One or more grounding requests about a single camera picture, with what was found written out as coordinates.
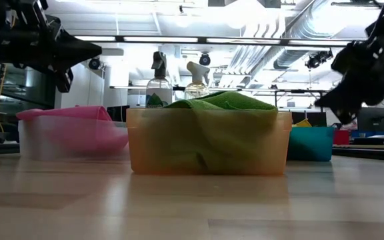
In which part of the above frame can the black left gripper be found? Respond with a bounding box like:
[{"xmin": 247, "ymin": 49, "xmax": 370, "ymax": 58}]
[{"xmin": 27, "ymin": 14, "xmax": 103, "ymax": 94}]

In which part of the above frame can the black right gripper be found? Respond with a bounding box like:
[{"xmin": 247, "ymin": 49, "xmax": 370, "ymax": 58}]
[{"xmin": 314, "ymin": 33, "xmax": 384, "ymax": 126}]

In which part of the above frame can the yellow microfiber towel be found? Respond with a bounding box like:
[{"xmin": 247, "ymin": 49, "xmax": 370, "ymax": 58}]
[{"xmin": 291, "ymin": 117, "xmax": 313, "ymax": 129}]

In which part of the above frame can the red box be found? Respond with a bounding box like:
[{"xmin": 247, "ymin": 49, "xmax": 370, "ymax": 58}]
[{"xmin": 333, "ymin": 129, "xmax": 351, "ymax": 146}]

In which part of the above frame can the black background monitor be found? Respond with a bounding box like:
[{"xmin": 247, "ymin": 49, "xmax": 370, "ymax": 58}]
[{"xmin": 356, "ymin": 106, "xmax": 384, "ymax": 133}]

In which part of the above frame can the blue plastic basket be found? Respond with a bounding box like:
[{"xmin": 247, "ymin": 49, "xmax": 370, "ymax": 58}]
[{"xmin": 286, "ymin": 125, "xmax": 335, "ymax": 163}]

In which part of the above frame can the black ceiling spotlight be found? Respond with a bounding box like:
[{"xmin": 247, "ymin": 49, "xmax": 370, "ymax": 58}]
[{"xmin": 305, "ymin": 49, "xmax": 334, "ymax": 70}]

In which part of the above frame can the small black background screen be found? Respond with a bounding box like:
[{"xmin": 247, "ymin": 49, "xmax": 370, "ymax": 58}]
[{"xmin": 106, "ymin": 105, "xmax": 131, "ymax": 123}]

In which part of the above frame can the orange plastic basket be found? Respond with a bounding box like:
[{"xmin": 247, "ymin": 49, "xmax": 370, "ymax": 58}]
[{"xmin": 125, "ymin": 107, "xmax": 293, "ymax": 177}]

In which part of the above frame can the spray bottle with grey trigger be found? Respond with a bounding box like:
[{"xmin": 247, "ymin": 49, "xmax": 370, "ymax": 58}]
[{"xmin": 145, "ymin": 50, "xmax": 174, "ymax": 109}]

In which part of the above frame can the long black background table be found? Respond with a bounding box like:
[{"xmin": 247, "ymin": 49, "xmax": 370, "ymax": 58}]
[{"xmin": 109, "ymin": 85, "xmax": 330, "ymax": 109}]

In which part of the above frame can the clear plastic basket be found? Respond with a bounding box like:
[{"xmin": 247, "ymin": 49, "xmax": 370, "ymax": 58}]
[{"xmin": 17, "ymin": 114, "xmax": 130, "ymax": 161}]

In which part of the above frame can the spray bottle with white trigger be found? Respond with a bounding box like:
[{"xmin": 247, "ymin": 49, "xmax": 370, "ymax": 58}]
[{"xmin": 183, "ymin": 61, "xmax": 211, "ymax": 101}]

